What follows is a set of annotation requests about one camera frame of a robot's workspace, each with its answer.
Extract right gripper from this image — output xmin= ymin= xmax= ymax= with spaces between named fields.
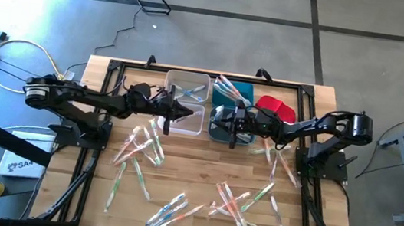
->
xmin=208 ymin=96 xmax=287 ymax=156

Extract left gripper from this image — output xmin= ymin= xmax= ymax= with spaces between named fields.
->
xmin=122 ymin=80 xmax=198 ymax=139

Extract blue toothbrush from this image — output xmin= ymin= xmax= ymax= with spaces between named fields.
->
xmin=172 ymin=81 xmax=209 ymax=103
xmin=144 ymin=188 xmax=188 ymax=226
xmin=169 ymin=82 xmax=208 ymax=103
xmin=145 ymin=196 xmax=190 ymax=226

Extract green toothbrushes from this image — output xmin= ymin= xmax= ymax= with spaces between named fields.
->
xmin=235 ymin=131 xmax=254 ymax=143

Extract orange toothbrushes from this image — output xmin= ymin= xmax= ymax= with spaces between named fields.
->
xmin=210 ymin=85 xmax=246 ymax=108

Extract grey-blue plastic bin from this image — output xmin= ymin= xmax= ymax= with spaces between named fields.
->
xmin=201 ymin=103 xmax=257 ymax=146

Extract clear frosted plastic bin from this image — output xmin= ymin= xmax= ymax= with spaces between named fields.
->
xmin=158 ymin=98 xmax=209 ymax=137

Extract white plastic bin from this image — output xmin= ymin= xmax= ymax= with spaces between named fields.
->
xmin=162 ymin=68 xmax=214 ymax=107

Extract teal plastic bin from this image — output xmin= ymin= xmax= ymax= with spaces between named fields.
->
xmin=209 ymin=78 xmax=258 ymax=112

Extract red cloth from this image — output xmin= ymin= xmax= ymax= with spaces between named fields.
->
xmin=253 ymin=93 xmax=300 ymax=124

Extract black arched clamp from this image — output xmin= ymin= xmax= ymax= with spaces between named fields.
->
xmin=254 ymin=67 xmax=276 ymax=85
xmin=143 ymin=54 xmax=158 ymax=70

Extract yellow power connector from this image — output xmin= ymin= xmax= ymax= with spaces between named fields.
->
xmin=43 ymin=69 xmax=77 ymax=94

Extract white printed box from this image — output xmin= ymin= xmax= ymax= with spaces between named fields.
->
xmin=0 ymin=129 xmax=56 ymax=182

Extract black fan cable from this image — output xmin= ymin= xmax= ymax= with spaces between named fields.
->
xmin=63 ymin=0 xmax=141 ymax=82

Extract yellow looped cable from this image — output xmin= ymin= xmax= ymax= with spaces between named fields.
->
xmin=0 ymin=37 xmax=61 ymax=98

